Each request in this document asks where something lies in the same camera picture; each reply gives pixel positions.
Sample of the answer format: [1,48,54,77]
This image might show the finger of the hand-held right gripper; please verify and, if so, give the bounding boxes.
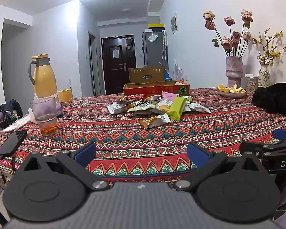
[239,142,286,159]
[273,129,286,140]

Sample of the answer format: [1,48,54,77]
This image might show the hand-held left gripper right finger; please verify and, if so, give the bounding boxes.
[173,143,271,192]

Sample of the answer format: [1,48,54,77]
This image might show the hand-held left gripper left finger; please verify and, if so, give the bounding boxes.
[13,141,110,191]

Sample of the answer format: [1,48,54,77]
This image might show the pile of snack packets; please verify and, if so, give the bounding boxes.
[107,91,212,129]

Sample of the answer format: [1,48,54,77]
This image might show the orange cardboard box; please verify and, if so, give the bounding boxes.
[123,80,190,97]

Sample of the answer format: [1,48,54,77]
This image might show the black cloth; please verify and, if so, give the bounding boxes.
[251,77,286,115]

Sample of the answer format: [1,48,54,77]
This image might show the glass cup with red berries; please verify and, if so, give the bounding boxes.
[30,97,58,137]

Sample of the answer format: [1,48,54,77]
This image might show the beige bowl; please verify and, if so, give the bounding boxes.
[217,89,248,98]

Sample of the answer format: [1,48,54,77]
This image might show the red patterned tablecloth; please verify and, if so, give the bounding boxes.
[0,87,286,196]

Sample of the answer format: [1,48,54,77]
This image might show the clear storage jar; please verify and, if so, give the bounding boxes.
[244,74,259,91]

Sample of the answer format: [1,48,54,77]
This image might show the floral white vase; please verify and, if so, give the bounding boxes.
[258,64,270,88]

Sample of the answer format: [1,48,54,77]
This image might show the yellow cup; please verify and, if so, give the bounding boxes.
[58,89,74,102]

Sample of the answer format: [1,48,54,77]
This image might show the black phone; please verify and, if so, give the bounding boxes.
[0,130,27,158]

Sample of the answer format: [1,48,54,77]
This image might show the white plastic bag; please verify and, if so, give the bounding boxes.
[0,108,38,133]

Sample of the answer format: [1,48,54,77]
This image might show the pink ceramic vase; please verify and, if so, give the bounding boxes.
[225,56,244,87]

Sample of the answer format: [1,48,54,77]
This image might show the yellow flower branches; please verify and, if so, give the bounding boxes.
[254,28,286,66]

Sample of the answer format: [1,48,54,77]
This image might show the dark brown entrance door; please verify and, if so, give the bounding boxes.
[101,35,137,95]

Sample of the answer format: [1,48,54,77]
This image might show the yellow thermos jug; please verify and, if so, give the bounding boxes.
[29,54,59,102]

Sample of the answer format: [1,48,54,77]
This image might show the dark backpack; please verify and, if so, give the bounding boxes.
[0,99,23,124]

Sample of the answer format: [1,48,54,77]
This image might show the grey inner door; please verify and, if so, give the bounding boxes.
[88,30,102,96]

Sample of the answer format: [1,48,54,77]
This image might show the grey refrigerator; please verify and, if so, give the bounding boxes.
[142,31,168,68]

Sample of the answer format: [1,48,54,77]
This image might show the white folded umbrella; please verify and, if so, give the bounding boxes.
[161,30,167,60]

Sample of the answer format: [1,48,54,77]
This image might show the white cable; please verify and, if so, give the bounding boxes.
[62,99,91,108]

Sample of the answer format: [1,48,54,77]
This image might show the purple flower wall sticker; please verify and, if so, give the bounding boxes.
[173,60,185,79]

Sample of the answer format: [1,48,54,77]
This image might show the black cable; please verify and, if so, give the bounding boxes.
[0,156,16,186]

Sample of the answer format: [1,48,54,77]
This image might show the wall picture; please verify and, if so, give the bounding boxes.
[170,12,179,34]

